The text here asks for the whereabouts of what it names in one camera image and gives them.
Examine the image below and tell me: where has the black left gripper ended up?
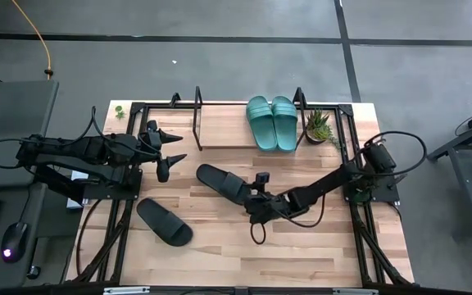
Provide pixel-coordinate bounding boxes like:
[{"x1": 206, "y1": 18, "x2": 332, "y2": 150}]
[{"x1": 138, "y1": 128, "x2": 188, "y2": 184}]

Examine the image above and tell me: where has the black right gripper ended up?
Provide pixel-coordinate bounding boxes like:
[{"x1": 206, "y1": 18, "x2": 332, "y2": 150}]
[{"x1": 238, "y1": 184, "x2": 293, "y2": 225}]

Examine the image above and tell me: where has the black rubber slide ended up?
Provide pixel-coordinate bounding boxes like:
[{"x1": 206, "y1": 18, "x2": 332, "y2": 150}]
[
  {"x1": 136, "y1": 197, "x2": 194, "y2": 247},
  {"x1": 196, "y1": 163, "x2": 253, "y2": 206}
]

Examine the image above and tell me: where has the green rubber slide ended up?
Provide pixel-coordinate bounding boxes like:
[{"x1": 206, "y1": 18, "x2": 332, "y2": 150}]
[
  {"x1": 246, "y1": 95, "x2": 279, "y2": 152},
  {"x1": 271, "y1": 95, "x2": 299, "y2": 153}
]

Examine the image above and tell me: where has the small white box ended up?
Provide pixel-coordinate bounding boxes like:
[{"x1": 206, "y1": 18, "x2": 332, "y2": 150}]
[{"x1": 66, "y1": 170, "x2": 89, "y2": 210}]

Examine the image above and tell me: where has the potted succulent plant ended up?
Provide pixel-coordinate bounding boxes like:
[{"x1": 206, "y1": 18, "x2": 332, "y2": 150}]
[{"x1": 304, "y1": 108, "x2": 343, "y2": 151}]

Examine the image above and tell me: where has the grey desk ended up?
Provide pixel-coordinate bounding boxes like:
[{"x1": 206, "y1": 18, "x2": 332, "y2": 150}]
[{"x1": 0, "y1": 79, "x2": 82, "y2": 290}]

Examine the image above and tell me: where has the black computer mouse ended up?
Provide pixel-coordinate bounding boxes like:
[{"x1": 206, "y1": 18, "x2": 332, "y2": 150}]
[{"x1": 0, "y1": 222, "x2": 30, "y2": 264}]

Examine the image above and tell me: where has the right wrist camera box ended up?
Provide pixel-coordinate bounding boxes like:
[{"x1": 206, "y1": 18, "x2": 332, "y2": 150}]
[{"x1": 254, "y1": 171, "x2": 270, "y2": 193}]

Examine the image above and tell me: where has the thin dark camera cable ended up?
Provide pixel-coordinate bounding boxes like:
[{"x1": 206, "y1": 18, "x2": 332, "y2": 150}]
[{"x1": 249, "y1": 194, "x2": 328, "y2": 246}]

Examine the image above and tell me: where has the black aluminium rig frame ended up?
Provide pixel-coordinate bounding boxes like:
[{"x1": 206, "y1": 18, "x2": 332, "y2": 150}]
[{"x1": 66, "y1": 92, "x2": 415, "y2": 288}]

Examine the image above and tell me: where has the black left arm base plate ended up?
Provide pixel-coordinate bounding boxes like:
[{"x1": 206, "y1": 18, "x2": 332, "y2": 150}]
[{"x1": 82, "y1": 168, "x2": 143, "y2": 201}]

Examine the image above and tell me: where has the wooden shelf black metal frame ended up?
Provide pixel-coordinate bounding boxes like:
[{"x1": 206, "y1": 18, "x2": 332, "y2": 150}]
[{"x1": 193, "y1": 84, "x2": 309, "y2": 152}]

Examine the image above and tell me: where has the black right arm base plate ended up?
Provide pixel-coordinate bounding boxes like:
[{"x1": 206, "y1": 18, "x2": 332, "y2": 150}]
[{"x1": 344, "y1": 161, "x2": 401, "y2": 204}]

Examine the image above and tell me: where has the silver metal bracket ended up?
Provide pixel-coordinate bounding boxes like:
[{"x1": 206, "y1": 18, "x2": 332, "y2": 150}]
[
  {"x1": 102, "y1": 286, "x2": 151, "y2": 295},
  {"x1": 332, "y1": 288, "x2": 379, "y2": 295}
]

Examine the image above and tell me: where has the yellow cable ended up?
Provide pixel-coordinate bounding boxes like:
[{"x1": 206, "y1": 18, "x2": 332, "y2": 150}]
[{"x1": 11, "y1": 0, "x2": 53, "y2": 81}]

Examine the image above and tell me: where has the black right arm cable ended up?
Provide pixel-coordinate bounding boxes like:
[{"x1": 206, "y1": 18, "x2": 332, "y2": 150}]
[{"x1": 349, "y1": 130, "x2": 428, "y2": 178}]

